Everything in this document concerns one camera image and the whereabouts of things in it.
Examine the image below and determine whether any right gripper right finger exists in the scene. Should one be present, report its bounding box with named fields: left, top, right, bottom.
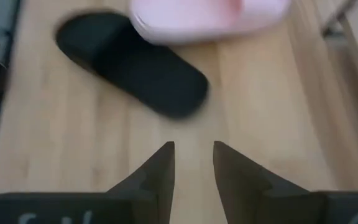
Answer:
left=213, top=141, right=358, bottom=224

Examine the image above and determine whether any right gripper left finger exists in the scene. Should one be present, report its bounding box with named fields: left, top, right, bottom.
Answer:
left=0, top=141, right=176, bottom=224

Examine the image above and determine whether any pink slide sandal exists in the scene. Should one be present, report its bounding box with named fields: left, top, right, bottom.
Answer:
left=128, top=0, right=293, bottom=45

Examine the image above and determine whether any black slide sandal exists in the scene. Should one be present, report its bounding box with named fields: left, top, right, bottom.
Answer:
left=54, top=11, right=210, bottom=121

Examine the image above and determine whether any wooden shelf with black frame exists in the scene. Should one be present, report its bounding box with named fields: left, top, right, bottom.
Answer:
left=286, top=0, right=358, bottom=192

